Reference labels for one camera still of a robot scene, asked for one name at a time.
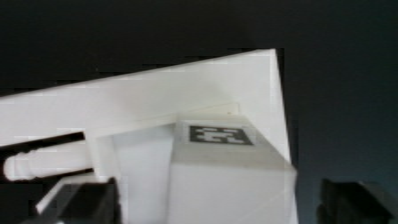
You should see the white chair seat piece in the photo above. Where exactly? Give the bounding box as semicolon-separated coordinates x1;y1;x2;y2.
0;50;292;224

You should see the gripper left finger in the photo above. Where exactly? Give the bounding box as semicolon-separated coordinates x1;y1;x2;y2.
34;179;119;224

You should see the white chair leg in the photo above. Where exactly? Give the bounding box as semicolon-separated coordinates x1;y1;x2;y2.
167;114;297;224

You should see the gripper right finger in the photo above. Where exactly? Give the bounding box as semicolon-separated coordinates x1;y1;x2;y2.
318;179;398;224

